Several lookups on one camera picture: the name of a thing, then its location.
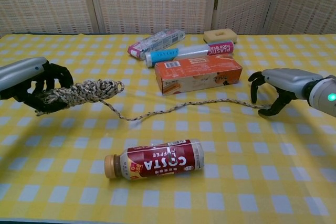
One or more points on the orange cardboard box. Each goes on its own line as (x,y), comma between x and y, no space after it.
(197,74)

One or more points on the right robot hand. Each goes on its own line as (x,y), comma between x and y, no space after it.
(288,81)

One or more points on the red Costa coffee bottle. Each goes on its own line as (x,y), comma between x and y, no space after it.
(157,161)

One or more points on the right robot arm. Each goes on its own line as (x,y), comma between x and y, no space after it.
(325,90)

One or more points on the pink toothpaste box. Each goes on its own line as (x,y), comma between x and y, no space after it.
(155,43)

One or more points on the yellow sponge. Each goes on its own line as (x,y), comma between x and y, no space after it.
(210,37)

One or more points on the yellow checkered tablecloth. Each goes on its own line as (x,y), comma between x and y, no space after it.
(52,155)

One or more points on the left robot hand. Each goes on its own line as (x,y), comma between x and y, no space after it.
(21,73)

